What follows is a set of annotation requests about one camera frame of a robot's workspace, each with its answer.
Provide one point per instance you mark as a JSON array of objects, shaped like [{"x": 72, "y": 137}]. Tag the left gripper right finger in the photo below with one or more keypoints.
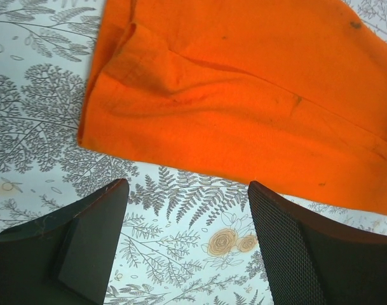
[{"x": 311, "y": 259}]

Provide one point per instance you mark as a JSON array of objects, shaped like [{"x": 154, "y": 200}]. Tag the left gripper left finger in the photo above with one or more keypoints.
[{"x": 66, "y": 256}]

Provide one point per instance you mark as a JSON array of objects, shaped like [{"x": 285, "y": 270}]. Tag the orange t shirt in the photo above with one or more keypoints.
[{"x": 292, "y": 94}]

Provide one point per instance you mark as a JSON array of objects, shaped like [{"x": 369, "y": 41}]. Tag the floral patterned table mat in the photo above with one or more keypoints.
[{"x": 187, "y": 238}]

